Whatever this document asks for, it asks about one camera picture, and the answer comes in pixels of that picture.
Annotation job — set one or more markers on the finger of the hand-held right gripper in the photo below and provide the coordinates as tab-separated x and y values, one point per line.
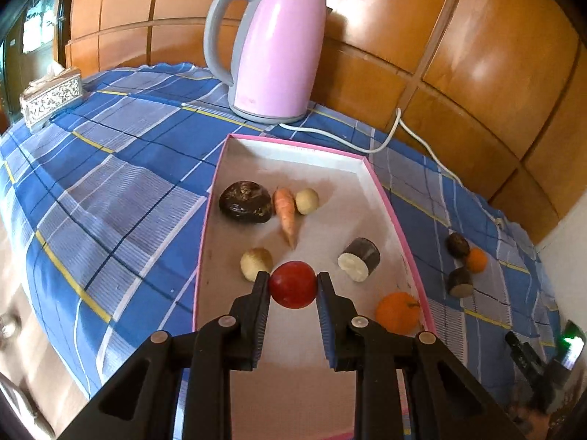
523	353

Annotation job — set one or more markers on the blue plaid cloth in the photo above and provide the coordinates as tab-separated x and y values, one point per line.
114	169

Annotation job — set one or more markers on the pink electric kettle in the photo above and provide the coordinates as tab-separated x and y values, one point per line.
275	55

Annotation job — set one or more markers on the small carrot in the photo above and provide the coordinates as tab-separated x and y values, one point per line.
284	208

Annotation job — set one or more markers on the shiny metal knob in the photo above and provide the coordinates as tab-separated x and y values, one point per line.
9	325

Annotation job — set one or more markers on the red apple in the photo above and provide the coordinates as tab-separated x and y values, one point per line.
292	284

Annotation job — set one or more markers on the dark brown water chestnut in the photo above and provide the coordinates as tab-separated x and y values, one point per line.
245	201
458	244

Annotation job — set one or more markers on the wooden framed glass window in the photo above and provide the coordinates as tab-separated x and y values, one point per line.
39	27

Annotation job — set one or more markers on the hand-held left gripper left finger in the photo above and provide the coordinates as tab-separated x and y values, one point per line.
262	321

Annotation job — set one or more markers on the silver patterned tissue box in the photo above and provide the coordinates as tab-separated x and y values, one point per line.
50	98

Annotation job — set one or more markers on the orange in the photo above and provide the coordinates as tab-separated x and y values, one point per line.
398	312
477	260

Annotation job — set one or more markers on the pink shallow cardboard box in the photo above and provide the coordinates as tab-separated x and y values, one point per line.
321	201

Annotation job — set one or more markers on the small beige potato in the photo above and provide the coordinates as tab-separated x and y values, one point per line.
307	201
255	263

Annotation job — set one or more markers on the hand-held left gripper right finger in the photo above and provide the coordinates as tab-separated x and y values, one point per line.
324	325

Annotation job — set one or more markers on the dark-skinned cut yam piece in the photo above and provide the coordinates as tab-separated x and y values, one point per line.
360	259
460	282

